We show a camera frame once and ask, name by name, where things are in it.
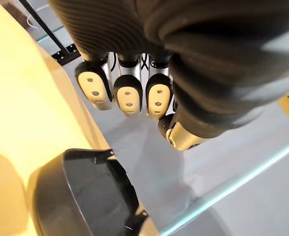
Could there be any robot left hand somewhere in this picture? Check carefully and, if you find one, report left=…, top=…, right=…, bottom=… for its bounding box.
left=49, top=0, right=289, bottom=150

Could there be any yellow shelf board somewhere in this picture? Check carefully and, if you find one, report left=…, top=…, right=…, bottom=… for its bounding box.
left=0, top=0, right=163, bottom=236

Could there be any teal floor tape line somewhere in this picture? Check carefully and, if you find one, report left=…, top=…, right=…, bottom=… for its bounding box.
left=159, top=137, right=289, bottom=236

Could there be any black stand pole with base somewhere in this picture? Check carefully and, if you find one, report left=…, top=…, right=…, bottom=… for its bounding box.
left=19, top=0, right=81, bottom=66

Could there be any black plastic housing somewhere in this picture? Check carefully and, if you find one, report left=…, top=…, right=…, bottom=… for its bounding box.
left=34, top=148, right=150, bottom=236

